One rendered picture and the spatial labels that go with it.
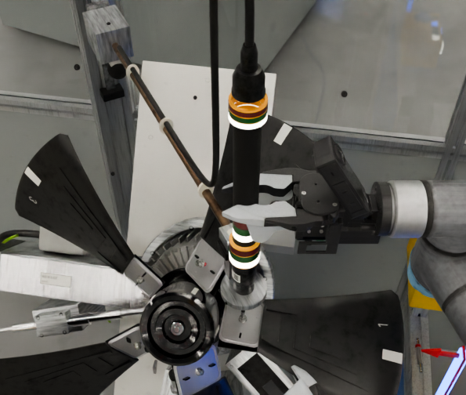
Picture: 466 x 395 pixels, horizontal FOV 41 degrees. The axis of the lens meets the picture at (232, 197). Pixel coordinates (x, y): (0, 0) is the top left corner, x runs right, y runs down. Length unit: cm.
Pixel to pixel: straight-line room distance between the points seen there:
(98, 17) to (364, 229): 73
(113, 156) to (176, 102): 45
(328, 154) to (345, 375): 41
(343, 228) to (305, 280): 129
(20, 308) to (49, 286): 138
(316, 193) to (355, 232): 8
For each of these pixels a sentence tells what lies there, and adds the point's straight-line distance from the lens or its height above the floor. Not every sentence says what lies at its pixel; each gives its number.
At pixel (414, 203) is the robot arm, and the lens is 81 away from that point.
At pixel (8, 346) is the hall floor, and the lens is 251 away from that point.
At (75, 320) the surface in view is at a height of 110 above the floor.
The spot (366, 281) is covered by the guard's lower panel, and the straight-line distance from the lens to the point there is 210.
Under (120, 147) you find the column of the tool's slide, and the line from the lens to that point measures 160.
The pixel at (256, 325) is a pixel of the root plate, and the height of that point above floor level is 119.
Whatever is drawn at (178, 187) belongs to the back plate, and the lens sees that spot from 123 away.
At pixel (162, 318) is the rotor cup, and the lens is 99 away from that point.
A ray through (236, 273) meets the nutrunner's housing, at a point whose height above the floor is 134.
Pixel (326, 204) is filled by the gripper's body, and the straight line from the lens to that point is 79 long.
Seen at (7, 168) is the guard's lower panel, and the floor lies 72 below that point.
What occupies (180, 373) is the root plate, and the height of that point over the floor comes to 113.
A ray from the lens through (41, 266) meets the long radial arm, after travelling 121.
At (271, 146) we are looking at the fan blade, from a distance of 98.
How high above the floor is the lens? 206
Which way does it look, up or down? 47 degrees down
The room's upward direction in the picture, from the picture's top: straight up
